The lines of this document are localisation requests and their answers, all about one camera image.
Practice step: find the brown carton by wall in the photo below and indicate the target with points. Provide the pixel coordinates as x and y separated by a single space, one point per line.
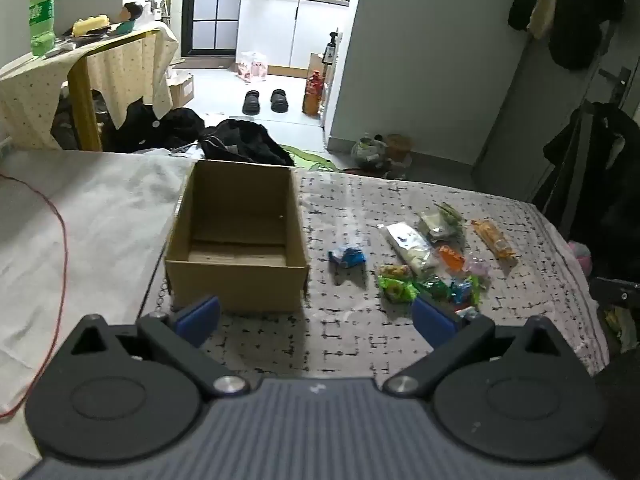
315 65

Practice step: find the teal blue snack packet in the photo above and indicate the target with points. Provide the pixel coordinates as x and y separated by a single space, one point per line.
464 291

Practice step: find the yellow flat box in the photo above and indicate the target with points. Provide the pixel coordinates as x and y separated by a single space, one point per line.
91 25

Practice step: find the purple mochi packet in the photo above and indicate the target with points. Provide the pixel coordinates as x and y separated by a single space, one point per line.
477 266

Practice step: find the clear plastic bag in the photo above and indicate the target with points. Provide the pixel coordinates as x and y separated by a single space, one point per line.
367 152

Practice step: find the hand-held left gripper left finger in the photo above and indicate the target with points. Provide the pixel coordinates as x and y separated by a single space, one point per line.
200 317

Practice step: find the black hanging coat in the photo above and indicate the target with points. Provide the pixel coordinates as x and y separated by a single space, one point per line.
580 10

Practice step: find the yellow wooden table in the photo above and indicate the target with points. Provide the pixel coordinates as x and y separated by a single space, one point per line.
82 105

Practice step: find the black spray bottle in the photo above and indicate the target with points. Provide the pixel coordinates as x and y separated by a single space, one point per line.
331 50

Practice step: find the white green snack packet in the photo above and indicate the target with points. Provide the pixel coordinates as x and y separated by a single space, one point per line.
435 229

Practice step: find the small orange snack packet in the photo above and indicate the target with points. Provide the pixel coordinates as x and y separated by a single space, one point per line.
451 257

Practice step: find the white kitchen cabinet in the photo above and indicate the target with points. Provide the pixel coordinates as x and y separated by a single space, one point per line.
270 30

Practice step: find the yellow green snack packet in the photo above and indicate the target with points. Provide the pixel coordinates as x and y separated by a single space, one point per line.
395 271

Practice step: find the cartoon figurine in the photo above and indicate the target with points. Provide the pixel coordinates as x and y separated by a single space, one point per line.
131 17

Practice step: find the low cardboard floor box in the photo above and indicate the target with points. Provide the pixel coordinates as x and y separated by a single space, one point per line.
181 91

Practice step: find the pink plastic bag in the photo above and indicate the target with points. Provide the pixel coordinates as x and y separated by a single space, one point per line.
252 67

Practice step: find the black hanging jacket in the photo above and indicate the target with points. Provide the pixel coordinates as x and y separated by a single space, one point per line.
600 185

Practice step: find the green beige snack packet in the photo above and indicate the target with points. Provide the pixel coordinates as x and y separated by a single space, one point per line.
450 212

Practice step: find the pink plush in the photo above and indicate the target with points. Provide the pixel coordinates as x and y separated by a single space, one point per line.
580 257

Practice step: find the table with dotted cloth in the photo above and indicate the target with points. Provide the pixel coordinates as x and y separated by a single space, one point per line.
35 95

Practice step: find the black bag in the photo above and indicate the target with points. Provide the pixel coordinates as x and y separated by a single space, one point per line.
245 142

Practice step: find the green floor mat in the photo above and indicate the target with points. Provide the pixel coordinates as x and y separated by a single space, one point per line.
310 160

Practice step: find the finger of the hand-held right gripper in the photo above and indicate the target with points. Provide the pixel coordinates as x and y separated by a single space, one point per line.
612 292

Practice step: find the black framed glass door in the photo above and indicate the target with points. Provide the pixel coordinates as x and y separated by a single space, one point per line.
212 5

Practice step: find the green soda bottle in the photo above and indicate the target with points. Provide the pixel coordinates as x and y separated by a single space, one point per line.
41 15

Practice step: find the white blue-label snack packet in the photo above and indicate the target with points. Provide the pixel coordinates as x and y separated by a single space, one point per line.
407 247

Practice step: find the black clog shoe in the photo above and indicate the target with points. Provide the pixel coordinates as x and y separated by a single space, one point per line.
251 102
280 101

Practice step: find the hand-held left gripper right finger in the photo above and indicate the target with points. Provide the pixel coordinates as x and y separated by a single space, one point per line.
432 322

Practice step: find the long orange snack packet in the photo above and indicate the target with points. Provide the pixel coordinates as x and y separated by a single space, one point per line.
492 237

